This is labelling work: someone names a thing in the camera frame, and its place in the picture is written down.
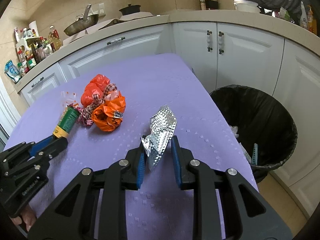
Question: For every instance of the orange soap bottle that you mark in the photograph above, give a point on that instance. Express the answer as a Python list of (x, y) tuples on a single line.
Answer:
[(312, 24)]

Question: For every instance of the white condiment rack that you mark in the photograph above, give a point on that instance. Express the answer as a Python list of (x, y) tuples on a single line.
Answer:
[(24, 44)]

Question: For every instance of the blue white packet on counter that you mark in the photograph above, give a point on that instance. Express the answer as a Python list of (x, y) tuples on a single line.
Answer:
[(12, 72)]

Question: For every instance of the clear orange printed wrapper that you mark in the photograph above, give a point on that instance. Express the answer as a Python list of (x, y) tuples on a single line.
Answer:
[(69, 98)]

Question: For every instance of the cabinet door handle left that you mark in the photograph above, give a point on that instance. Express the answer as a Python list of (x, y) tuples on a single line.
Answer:
[(209, 41)]

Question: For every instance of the person left hand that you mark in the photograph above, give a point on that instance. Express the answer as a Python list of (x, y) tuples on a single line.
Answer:
[(27, 216)]

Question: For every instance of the white kitchen cabinets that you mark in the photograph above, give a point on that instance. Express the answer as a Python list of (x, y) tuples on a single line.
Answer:
[(252, 57)]

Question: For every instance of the purple tablecloth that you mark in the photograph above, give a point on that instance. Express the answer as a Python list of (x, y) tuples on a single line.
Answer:
[(159, 210)]

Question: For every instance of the green yellow tube package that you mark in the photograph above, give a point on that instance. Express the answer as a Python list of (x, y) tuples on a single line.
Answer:
[(66, 122)]

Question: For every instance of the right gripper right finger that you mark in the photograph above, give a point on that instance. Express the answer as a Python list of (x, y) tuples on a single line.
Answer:
[(226, 205)]

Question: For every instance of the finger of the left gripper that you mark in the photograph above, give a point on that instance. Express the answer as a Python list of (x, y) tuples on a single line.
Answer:
[(53, 148), (37, 147)]

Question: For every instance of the drawer handle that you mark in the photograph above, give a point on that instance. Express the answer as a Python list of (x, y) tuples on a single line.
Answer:
[(115, 40), (37, 82)]

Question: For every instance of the cabinet door handle right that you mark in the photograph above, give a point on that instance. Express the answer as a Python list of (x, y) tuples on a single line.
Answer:
[(221, 42)]

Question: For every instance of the red plastic bag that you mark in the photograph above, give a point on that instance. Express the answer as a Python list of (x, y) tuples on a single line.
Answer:
[(96, 86)]

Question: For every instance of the dark sauce bottle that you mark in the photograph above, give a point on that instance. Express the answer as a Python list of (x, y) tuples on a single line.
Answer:
[(203, 4)]

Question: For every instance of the crinkled silver foil wrapper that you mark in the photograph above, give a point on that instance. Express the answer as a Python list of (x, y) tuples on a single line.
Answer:
[(162, 127)]

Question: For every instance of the orange plastic bag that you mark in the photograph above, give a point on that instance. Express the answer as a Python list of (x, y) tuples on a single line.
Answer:
[(109, 115)]

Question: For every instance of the cooking oil bottle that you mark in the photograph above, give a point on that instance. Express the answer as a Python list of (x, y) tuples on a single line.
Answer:
[(54, 37)]

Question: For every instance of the white spray bottle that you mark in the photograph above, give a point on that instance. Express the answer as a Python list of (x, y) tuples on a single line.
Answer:
[(303, 18)]

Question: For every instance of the cabinet door handle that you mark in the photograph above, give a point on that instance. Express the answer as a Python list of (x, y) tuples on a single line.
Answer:
[(209, 41), (221, 42)]

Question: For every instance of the red black container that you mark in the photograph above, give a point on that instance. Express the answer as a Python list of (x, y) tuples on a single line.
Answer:
[(212, 5)]

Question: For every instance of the drawer handle left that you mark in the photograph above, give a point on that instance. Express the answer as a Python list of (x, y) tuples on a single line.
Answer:
[(37, 82)]

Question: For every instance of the red checkered ribbon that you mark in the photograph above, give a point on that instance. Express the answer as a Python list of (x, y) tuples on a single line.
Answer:
[(92, 104)]

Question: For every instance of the white bowl container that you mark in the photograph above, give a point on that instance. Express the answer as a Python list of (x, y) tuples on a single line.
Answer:
[(246, 6)]

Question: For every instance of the white plastic wrap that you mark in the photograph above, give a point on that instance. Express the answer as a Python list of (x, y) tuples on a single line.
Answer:
[(234, 129)]

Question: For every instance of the black cooking pot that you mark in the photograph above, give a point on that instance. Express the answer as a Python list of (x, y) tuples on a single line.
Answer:
[(130, 9)]

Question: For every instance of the black trash bin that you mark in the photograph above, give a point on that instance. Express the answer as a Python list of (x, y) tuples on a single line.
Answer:
[(261, 120)]

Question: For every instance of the steel wok pan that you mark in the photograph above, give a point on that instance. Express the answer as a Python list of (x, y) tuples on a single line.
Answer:
[(82, 23)]

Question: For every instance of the drawer handle centre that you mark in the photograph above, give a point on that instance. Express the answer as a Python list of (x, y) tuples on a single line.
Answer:
[(115, 40)]

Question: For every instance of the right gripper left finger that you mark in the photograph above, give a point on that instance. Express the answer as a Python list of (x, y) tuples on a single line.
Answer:
[(93, 204)]

